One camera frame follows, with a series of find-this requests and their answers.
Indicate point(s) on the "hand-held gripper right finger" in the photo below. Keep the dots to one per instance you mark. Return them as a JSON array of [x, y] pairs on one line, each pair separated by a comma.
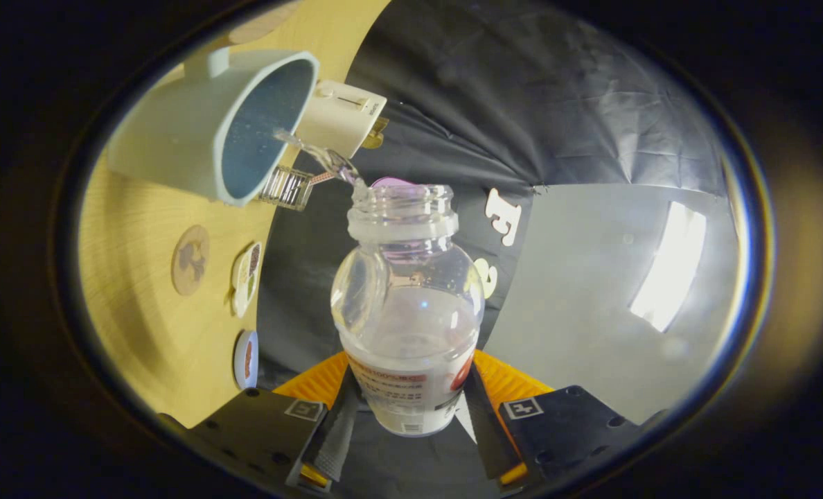
[[571, 430]]

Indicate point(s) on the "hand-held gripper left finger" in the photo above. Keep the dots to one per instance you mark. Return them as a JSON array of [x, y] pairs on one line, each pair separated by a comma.
[[266, 430]]

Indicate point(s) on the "clear plastic juice bottle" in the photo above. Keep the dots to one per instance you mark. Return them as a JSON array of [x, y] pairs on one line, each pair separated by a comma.
[[408, 333]]

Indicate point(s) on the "round wooden coaster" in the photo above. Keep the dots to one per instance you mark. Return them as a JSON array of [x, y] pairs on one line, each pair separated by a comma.
[[190, 260]]

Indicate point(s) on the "pale green cup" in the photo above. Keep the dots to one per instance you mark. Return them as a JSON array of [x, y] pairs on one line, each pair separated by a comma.
[[169, 138]]

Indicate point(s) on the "small blue plate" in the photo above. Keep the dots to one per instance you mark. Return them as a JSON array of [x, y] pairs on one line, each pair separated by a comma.
[[240, 360]]

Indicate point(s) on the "brown food piece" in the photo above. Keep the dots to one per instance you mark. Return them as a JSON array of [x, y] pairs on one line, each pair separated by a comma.
[[249, 355]]

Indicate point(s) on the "white divided bean dish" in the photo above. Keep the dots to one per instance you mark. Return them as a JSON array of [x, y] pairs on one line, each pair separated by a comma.
[[245, 277]]

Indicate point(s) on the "wooden table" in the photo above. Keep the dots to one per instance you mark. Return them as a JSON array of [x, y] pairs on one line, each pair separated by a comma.
[[141, 312]]

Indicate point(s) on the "ceiling light panel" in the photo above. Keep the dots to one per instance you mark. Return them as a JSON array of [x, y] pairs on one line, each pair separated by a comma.
[[668, 267]]

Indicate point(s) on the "red striped straw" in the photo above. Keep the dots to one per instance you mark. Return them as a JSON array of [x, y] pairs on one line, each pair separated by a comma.
[[321, 178]]

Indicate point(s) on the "brown bread slice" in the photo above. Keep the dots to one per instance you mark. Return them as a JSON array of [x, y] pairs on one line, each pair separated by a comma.
[[377, 133]]

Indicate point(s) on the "white toaster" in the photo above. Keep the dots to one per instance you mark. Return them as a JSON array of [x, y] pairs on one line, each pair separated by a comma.
[[335, 118]]

